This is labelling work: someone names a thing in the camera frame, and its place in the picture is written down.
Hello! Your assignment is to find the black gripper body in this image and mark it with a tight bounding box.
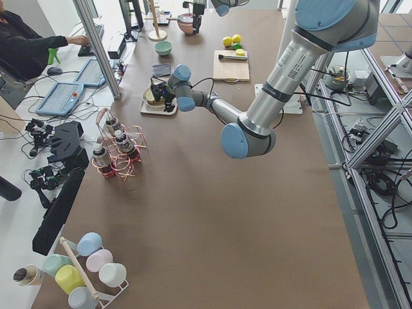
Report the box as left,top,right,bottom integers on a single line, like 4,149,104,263
162,86,175,112
192,13,202,34

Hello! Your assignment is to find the white round plate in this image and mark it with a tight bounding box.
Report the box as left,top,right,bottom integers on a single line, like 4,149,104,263
144,88,165,108

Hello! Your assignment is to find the plain bread slice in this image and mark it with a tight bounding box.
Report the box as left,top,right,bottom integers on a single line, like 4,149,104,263
145,89,163,106

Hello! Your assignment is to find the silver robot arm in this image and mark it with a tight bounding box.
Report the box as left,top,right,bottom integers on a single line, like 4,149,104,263
191,0,248,35
165,1,380,159

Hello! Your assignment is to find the cream rabbit tray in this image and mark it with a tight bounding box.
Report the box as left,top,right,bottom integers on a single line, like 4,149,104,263
140,91,178,116

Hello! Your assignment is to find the pink bowl of ice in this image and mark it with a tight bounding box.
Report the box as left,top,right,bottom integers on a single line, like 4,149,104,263
177,14,195,35

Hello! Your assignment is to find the metal ice scoop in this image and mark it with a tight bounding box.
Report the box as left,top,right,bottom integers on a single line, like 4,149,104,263
166,14,193,24

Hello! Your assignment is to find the folded grey cloth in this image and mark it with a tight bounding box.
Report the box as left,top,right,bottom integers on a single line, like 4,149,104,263
152,63,171,77

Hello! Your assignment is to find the whole yellow lemon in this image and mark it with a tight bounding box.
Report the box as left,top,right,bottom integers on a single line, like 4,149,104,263
222,36,233,47
232,33,241,44

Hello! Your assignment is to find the mint green bowl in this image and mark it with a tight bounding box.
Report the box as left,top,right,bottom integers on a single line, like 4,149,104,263
154,41,173,56

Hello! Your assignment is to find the wooden mug tree stand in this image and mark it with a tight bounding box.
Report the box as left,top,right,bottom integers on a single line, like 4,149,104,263
145,0,167,42

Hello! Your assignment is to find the steel knife black tip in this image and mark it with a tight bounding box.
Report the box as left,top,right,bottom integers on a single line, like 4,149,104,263
218,54,248,61

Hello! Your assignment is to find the green lime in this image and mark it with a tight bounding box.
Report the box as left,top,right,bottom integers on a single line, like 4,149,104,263
232,42,243,50

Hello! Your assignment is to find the half cut lemon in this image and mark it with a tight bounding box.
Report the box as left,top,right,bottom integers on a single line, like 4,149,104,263
236,48,245,56

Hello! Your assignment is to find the tea bottle white cap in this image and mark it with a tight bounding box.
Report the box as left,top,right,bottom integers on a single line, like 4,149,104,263
115,129,134,154

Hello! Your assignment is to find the wooden cutting board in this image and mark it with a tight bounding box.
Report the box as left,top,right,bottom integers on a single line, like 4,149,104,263
212,50,250,82

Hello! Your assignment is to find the blue teach pendant far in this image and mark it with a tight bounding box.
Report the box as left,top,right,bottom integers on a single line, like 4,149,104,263
74,59,106,88

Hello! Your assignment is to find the blue teach pendant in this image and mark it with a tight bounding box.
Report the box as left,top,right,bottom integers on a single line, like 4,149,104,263
35,82,84,116
74,59,106,88

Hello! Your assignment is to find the black keyboard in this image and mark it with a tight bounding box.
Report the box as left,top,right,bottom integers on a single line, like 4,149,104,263
77,24,106,58

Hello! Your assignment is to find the blue teach pendant near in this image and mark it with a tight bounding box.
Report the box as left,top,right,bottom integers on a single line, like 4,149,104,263
35,82,84,116

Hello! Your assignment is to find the black computer mouse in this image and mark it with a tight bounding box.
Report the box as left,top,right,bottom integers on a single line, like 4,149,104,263
47,66,63,76

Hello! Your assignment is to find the seated person in black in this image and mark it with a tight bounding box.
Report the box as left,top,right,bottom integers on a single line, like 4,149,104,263
1,3,89,81

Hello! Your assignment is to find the light blue cup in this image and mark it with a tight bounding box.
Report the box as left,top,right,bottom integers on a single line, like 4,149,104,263
77,232,102,257

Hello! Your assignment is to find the pink cup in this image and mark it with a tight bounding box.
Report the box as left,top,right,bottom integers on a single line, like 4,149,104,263
86,248,113,273

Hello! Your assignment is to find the white cup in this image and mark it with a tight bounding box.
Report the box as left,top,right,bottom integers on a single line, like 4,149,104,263
98,263,127,288

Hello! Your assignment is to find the mint green cup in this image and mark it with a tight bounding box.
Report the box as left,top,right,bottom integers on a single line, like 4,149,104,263
43,254,73,277

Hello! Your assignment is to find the yellow cup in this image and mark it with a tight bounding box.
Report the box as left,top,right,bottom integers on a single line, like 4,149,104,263
55,265,86,295

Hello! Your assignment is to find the grey blue cup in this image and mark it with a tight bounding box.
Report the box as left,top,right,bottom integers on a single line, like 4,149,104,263
68,286,98,309

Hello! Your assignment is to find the brown paper cup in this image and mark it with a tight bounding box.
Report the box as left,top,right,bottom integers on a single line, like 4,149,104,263
13,265,44,286

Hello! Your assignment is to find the copper wire bottle rack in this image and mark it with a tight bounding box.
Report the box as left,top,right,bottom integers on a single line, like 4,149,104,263
91,108,148,181

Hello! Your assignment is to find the aluminium frame post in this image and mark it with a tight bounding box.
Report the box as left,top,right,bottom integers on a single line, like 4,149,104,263
73,0,122,100

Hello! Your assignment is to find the wooden rack handle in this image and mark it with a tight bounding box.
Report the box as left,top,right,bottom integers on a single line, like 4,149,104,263
59,237,98,299

